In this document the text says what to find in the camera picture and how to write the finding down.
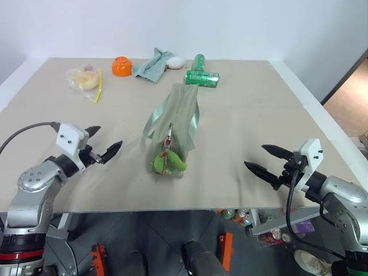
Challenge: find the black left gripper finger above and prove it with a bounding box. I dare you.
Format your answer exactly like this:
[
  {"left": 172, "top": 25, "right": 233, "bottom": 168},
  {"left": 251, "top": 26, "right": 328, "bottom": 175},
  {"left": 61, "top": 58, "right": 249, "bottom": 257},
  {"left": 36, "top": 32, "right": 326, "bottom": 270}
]
[
  {"left": 99, "top": 140, "right": 124, "bottom": 166},
  {"left": 84, "top": 125, "right": 102, "bottom": 141}
]

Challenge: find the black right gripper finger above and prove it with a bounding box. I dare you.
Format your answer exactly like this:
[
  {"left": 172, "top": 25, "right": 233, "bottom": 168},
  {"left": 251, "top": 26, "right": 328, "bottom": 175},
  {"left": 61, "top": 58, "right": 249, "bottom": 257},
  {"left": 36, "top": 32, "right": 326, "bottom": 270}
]
[
  {"left": 243, "top": 161, "right": 280, "bottom": 191},
  {"left": 261, "top": 144, "right": 294, "bottom": 162}
]

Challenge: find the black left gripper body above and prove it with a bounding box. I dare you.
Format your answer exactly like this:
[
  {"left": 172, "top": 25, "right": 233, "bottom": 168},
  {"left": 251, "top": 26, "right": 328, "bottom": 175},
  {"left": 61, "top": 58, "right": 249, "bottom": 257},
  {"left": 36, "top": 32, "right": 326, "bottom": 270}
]
[{"left": 77, "top": 144, "right": 104, "bottom": 167}]

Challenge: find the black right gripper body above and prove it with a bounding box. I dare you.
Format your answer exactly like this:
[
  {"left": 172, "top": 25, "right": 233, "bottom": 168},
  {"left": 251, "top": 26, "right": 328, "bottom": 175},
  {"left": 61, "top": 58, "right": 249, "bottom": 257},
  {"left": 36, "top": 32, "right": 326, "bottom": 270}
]
[{"left": 276, "top": 156, "right": 306, "bottom": 188}]

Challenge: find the clear plastic bag with food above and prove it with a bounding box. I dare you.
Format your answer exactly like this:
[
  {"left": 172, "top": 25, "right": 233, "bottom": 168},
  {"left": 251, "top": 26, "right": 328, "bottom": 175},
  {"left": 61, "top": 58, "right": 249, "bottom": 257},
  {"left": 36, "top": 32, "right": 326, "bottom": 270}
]
[{"left": 65, "top": 64, "right": 104, "bottom": 104}]

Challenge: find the sage green pouch bag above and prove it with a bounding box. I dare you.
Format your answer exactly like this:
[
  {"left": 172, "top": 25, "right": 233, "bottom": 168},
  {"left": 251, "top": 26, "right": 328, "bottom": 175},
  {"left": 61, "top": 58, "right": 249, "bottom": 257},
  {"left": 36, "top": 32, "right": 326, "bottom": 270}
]
[{"left": 143, "top": 82, "right": 201, "bottom": 179}]

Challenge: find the beige table cover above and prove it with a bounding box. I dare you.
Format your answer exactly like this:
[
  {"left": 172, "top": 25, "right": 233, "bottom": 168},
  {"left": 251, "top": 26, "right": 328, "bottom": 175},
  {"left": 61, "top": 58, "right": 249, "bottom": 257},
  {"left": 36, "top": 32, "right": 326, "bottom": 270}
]
[{"left": 0, "top": 57, "right": 368, "bottom": 214}]

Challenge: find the round yellow bread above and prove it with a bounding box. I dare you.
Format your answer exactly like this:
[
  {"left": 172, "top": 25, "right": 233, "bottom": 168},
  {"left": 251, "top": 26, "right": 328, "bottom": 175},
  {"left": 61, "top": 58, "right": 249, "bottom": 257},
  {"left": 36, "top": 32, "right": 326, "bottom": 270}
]
[{"left": 72, "top": 70, "right": 99, "bottom": 90}]

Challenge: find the purple packet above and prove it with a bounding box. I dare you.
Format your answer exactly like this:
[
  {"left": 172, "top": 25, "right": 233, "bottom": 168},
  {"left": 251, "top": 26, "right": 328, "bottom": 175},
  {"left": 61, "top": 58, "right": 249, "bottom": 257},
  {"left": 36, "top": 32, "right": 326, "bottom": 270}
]
[{"left": 292, "top": 219, "right": 315, "bottom": 234}]

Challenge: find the green plush charm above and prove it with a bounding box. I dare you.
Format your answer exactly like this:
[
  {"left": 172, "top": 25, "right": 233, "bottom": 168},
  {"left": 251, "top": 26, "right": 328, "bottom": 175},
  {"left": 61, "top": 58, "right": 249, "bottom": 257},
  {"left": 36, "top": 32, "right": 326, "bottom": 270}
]
[{"left": 152, "top": 151, "right": 189, "bottom": 175}]

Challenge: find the orange plastic bowl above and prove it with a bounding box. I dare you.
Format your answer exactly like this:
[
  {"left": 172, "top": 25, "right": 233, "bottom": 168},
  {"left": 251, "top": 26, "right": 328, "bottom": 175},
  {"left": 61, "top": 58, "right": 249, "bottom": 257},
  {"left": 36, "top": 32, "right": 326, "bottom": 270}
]
[{"left": 111, "top": 56, "right": 134, "bottom": 78}]

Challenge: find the teal crumpled cloth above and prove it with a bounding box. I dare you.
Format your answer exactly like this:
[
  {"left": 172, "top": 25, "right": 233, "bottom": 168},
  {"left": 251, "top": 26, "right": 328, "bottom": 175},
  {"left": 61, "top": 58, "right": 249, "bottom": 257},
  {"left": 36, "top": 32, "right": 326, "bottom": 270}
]
[{"left": 132, "top": 47, "right": 175, "bottom": 85}]

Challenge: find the white shoe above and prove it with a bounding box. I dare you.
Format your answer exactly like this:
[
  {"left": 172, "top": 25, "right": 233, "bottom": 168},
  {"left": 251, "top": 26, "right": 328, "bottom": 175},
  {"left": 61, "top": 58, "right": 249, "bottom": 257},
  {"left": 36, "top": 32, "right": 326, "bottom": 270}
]
[{"left": 293, "top": 249, "right": 334, "bottom": 276}]

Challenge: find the white egg-shaped object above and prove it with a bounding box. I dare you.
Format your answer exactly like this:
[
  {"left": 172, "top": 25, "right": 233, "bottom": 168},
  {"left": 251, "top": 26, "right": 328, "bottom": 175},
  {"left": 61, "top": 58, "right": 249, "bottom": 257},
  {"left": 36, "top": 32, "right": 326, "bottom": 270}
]
[{"left": 166, "top": 55, "right": 186, "bottom": 70}]

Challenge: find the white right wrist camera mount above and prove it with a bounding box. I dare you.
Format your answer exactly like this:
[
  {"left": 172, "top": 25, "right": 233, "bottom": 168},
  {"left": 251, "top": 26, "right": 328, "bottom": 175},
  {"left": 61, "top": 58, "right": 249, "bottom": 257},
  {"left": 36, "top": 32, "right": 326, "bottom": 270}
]
[{"left": 292, "top": 138, "right": 325, "bottom": 193}]

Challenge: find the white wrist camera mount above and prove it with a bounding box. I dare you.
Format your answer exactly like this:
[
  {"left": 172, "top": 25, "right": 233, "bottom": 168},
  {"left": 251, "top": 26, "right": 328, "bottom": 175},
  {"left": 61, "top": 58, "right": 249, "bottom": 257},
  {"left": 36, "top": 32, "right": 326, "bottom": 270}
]
[
  {"left": 55, "top": 122, "right": 90, "bottom": 171},
  {"left": 292, "top": 138, "right": 325, "bottom": 193}
]

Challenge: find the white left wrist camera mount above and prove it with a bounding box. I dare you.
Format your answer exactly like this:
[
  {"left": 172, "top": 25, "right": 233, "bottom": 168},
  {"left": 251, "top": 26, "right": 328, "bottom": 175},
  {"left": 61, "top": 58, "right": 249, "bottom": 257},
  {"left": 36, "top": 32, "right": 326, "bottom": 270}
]
[{"left": 55, "top": 122, "right": 90, "bottom": 171}]

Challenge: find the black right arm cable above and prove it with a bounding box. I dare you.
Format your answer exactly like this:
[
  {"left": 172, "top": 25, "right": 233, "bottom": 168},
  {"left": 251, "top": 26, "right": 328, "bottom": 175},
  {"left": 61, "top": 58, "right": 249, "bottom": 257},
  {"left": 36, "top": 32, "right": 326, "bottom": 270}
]
[{"left": 285, "top": 168, "right": 346, "bottom": 260}]

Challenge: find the grey left arm cable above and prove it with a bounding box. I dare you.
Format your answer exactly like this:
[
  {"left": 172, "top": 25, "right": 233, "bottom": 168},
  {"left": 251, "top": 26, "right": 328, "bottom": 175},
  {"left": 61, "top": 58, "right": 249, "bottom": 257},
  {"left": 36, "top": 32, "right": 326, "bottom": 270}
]
[{"left": 0, "top": 121, "right": 62, "bottom": 156}]

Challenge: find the orange metal bracket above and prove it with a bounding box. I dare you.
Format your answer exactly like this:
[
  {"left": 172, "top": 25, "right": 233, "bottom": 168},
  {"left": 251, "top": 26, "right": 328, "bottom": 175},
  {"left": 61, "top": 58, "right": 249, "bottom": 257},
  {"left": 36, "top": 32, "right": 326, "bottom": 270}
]
[
  {"left": 90, "top": 243, "right": 108, "bottom": 276},
  {"left": 217, "top": 232, "right": 235, "bottom": 273}
]

